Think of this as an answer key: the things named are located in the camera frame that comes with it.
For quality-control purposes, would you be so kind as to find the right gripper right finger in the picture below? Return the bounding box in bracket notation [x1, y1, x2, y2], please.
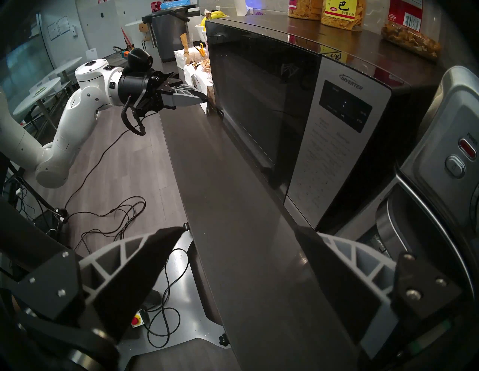
[295, 224, 464, 359]

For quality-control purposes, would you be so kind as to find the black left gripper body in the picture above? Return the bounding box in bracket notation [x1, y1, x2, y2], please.
[119, 69, 181, 113]

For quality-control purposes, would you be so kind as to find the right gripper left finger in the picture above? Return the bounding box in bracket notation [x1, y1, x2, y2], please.
[17, 226, 187, 344]

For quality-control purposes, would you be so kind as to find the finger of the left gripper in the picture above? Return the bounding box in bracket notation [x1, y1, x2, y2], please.
[162, 87, 210, 110]
[158, 76, 196, 94]

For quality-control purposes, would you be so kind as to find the black microwave body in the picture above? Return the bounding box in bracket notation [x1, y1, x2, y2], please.
[205, 15, 449, 230]

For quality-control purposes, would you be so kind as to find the large white paper napkin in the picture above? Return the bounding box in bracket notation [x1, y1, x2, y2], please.
[191, 69, 214, 113]

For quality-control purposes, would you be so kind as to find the white round table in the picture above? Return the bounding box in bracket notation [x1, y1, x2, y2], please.
[48, 57, 83, 75]
[12, 77, 62, 116]

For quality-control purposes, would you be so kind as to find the snack jar red label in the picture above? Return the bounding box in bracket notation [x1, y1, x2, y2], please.
[287, 0, 324, 20]

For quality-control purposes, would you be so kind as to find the stainless steel toaster oven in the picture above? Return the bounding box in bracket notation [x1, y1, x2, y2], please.
[335, 65, 479, 300]

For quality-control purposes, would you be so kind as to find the snack jar yellow label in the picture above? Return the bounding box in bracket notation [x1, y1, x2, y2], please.
[321, 0, 367, 31]

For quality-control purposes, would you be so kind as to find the clear jar red lid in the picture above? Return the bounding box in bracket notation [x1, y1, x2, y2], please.
[381, 0, 442, 62]

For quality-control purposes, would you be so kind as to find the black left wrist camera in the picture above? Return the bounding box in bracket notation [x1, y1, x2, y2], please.
[123, 48, 154, 74]

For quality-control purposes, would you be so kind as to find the black looped wrist cable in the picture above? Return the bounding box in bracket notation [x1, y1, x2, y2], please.
[121, 95, 147, 136]

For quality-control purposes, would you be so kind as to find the black cable on base plate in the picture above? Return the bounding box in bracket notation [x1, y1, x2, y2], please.
[144, 248, 190, 349]

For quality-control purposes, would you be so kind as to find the tangled black floor cable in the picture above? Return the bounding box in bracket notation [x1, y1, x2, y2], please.
[65, 196, 147, 252]

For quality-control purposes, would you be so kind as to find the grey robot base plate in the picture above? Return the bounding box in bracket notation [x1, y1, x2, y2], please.
[116, 224, 233, 371]

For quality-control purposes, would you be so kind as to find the long black floor cable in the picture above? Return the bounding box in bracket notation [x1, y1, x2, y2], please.
[62, 108, 159, 219]

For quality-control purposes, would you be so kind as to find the black robot torso frame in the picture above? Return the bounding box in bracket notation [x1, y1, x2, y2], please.
[0, 151, 75, 285]

